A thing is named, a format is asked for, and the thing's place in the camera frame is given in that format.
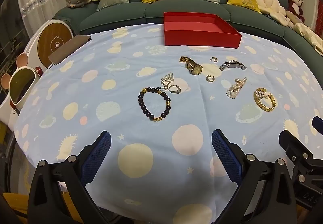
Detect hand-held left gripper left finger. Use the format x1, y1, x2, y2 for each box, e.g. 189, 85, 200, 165
27, 130, 112, 224

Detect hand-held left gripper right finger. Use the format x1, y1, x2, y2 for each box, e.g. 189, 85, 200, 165
211, 129, 299, 224

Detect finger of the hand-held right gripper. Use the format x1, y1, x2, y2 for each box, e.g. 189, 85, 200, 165
279, 129, 323, 185
311, 116, 323, 137

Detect gold chain bangle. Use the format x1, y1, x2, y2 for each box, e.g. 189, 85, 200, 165
254, 88, 277, 113

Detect pearl bracelet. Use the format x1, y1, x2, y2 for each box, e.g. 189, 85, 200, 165
226, 77, 247, 99

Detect dark bead bracelet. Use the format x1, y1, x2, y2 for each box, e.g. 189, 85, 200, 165
138, 87, 172, 122

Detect silver wristwatch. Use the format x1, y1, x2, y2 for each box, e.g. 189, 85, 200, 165
219, 60, 247, 71

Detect gold wristwatch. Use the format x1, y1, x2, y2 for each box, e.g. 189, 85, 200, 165
180, 56, 203, 75

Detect red cardboard box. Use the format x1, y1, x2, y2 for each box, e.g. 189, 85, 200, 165
163, 11, 243, 49

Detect cream satin cushion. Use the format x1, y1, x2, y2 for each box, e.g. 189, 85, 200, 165
294, 22, 323, 55

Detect blue planet print tablecloth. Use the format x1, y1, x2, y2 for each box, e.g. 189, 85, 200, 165
14, 23, 323, 224

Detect silver pendant brooch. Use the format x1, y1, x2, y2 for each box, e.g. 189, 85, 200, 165
158, 72, 175, 91

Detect white goggles with pink ears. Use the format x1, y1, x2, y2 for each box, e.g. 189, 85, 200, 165
0, 54, 43, 113

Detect beige cushion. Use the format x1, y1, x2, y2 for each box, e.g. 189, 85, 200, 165
285, 11, 304, 29

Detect red monkey plush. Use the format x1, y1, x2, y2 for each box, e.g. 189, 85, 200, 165
286, 0, 305, 22

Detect white flower cushion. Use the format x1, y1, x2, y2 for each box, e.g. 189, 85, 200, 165
255, 0, 290, 24

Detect teal sofa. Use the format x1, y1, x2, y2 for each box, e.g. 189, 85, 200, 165
54, 0, 323, 56

